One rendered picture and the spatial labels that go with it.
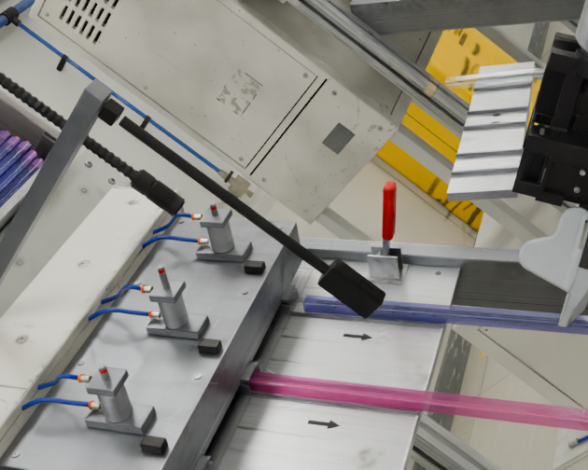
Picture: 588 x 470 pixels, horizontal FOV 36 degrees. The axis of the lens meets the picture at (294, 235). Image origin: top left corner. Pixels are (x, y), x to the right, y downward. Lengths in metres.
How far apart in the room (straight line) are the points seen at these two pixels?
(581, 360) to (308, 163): 0.71
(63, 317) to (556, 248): 0.42
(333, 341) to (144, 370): 0.18
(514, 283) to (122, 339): 0.38
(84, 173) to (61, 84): 2.36
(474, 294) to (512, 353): 1.11
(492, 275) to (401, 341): 0.13
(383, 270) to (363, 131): 0.89
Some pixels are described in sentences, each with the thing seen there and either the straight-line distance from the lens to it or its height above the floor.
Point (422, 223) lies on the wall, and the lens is 3.97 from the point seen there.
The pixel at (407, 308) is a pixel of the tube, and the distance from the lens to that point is 0.86.
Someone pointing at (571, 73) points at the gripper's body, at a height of 1.09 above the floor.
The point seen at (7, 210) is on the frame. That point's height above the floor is 1.38.
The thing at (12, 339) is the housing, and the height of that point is 1.30.
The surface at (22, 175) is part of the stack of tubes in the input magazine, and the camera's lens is 0.97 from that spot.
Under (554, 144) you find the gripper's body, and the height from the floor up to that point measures 1.06.
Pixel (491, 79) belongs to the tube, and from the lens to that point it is 1.18.
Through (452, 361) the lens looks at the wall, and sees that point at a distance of 3.57.
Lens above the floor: 1.25
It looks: 7 degrees down
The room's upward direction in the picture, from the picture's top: 54 degrees counter-clockwise
